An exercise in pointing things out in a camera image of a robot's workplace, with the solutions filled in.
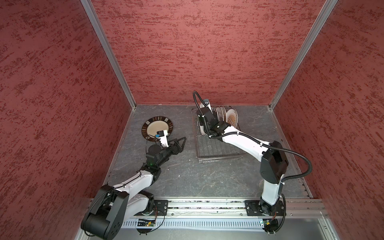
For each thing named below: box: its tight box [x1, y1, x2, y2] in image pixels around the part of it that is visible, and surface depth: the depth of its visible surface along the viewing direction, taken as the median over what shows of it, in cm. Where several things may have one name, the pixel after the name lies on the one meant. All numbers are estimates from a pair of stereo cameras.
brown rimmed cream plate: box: [141, 116, 174, 142], surface depth 109 cm
